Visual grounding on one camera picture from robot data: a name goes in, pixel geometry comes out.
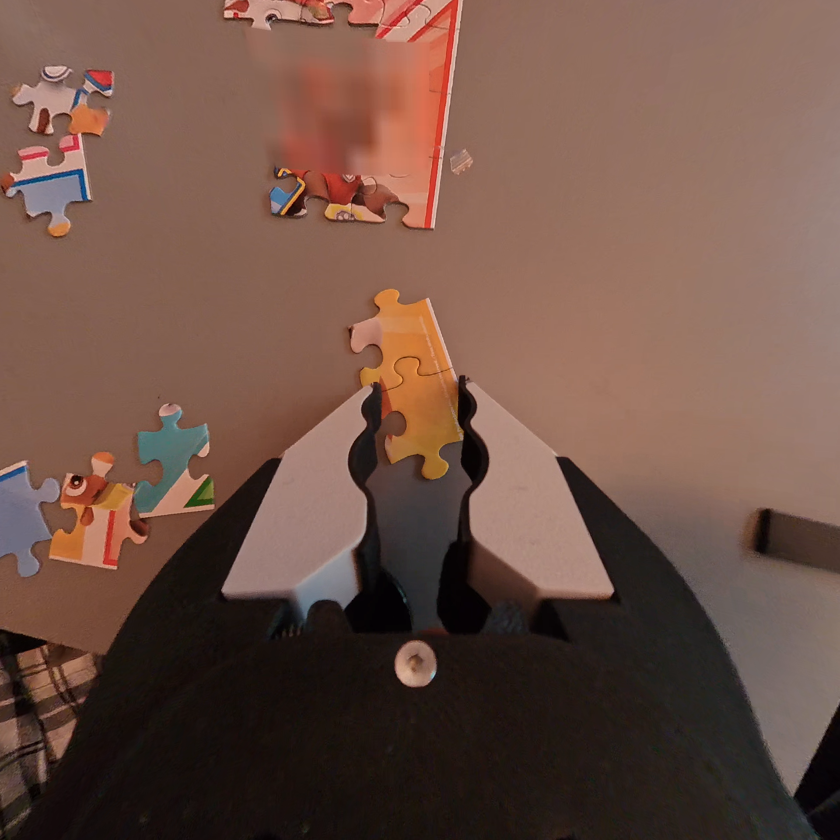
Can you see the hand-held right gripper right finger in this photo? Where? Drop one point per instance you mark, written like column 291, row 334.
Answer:
column 538, row 525

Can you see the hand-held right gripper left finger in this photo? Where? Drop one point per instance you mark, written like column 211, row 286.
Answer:
column 295, row 525

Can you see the blue edge puzzle piece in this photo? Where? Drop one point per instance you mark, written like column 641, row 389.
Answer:
column 19, row 518

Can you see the blue white red-striped puzzle piece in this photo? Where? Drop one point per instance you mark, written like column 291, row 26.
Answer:
column 52, row 190

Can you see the grey desk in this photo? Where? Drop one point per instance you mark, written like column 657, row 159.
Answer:
column 590, row 262

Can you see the red fire dog puzzle section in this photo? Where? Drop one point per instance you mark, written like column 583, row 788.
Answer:
column 439, row 98

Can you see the plaid clothing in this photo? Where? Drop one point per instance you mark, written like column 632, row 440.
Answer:
column 33, row 722

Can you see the grey bar black end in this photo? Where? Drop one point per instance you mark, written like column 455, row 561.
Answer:
column 800, row 538

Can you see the teal puzzle piece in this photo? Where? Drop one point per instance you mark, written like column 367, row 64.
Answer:
column 174, row 459

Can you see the clear plastic scrap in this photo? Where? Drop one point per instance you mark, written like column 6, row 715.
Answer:
column 461, row 161

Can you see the yellow puzzle piece pale knob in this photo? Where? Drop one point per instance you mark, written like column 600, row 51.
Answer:
column 407, row 328

